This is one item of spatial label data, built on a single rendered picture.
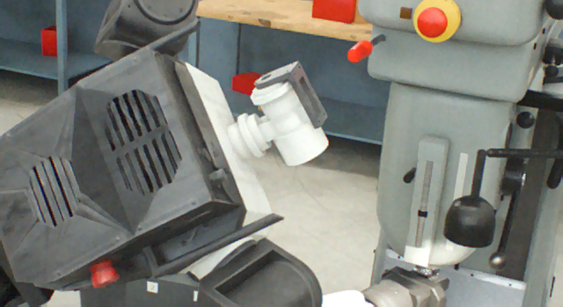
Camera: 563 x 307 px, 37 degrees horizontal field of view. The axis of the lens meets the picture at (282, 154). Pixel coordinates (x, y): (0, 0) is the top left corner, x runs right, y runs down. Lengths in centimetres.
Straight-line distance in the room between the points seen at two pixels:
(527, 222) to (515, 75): 66
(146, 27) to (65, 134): 19
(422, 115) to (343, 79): 467
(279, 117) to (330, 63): 490
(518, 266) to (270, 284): 93
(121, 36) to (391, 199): 54
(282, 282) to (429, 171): 36
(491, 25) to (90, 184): 56
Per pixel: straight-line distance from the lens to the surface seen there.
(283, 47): 612
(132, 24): 113
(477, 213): 122
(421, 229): 137
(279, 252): 113
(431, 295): 149
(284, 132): 113
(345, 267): 419
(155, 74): 99
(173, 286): 173
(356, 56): 117
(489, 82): 128
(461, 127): 134
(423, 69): 130
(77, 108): 103
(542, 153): 125
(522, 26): 118
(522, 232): 189
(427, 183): 134
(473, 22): 117
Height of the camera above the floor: 199
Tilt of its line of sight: 21 degrees down
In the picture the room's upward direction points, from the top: 4 degrees clockwise
